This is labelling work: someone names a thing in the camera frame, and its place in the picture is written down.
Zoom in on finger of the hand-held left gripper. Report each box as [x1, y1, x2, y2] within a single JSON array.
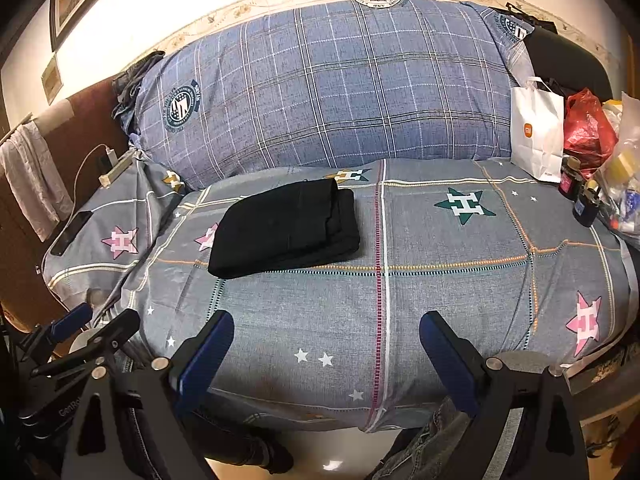
[[17, 302, 95, 362], [30, 308, 142, 379]]

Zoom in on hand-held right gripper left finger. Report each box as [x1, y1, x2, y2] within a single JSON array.
[[60, 309, 236, 480]]

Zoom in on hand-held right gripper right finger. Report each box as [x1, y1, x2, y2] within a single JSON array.
[[419, 310, 588, 480]]

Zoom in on black pants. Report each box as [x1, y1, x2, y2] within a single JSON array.
[[207, 177, 362, 280]]

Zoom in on grey star print pillow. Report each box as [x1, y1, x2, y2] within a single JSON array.
[[42, 157, 188, 312]]

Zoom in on person's right leg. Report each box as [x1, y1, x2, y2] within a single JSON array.
[[367, 395, 482, 480]]

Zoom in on person's leg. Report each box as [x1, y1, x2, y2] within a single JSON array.
[[367, 395, 482, 480], [185, 410, 296, 476]]

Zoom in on black phone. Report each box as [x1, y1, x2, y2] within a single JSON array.
[[50, 210, 95, 257]]

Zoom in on grey star print bed sheet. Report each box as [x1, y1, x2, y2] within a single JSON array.
[[120, 157, 638, 433]]

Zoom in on person's left leg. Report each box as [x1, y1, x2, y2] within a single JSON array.
[[185, 410, 296, 476]]

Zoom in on pale towel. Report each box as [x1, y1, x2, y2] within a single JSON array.
[[0, 121, 74, 241]]

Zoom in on white power strip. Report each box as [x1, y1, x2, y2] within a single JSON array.
[[98, 149, 137, 187]]

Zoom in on brown wooden headboard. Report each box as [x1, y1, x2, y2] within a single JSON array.
[[0, 77, 133, 321]]

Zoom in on dark blue bottle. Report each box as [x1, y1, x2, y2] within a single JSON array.
[[572, 180, 601, 227]]

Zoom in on dark bottle with pink label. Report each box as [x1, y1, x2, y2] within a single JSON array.
[[559, 156, 581, 197]]

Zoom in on dark grey clothes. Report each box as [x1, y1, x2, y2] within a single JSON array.
[[111, 50, 166, 121]]

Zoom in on white paper bag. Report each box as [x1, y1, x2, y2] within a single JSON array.
[[510, 76, 566, 183]]

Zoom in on clear plastic bag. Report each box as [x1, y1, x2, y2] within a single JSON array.
[[595, 92, 640, 248]]

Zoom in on red plastic bag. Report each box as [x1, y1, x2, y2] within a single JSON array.
[[564, 87, 619, 166]]

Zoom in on blue plaid quilt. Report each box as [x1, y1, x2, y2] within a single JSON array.
[[112, 0, 533, 191]]

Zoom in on black chair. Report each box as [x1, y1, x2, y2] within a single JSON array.
[[490, 2, 613, 102]]

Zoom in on white charging cable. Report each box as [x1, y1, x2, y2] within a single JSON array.
[[62, 144, 108, 211]]

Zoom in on small wall sign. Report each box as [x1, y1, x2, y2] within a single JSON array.
[[41, 57, 63, 101]]

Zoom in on framed wall picture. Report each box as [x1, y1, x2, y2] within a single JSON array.
[[49, 0, 126, 52]]

